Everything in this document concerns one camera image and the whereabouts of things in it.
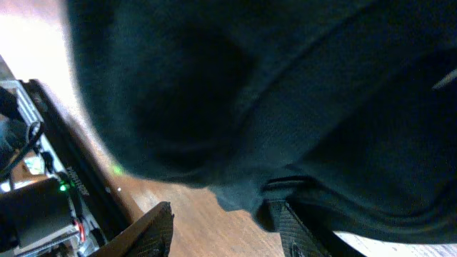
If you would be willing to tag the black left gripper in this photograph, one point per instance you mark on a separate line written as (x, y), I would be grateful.
(53, 194)

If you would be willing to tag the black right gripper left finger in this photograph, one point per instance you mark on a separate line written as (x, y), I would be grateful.
(150, 236)

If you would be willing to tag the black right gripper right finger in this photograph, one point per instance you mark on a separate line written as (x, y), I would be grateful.
(300, 238)

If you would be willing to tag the dark green t-shirt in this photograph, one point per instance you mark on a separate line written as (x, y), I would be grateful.
(336, 107)

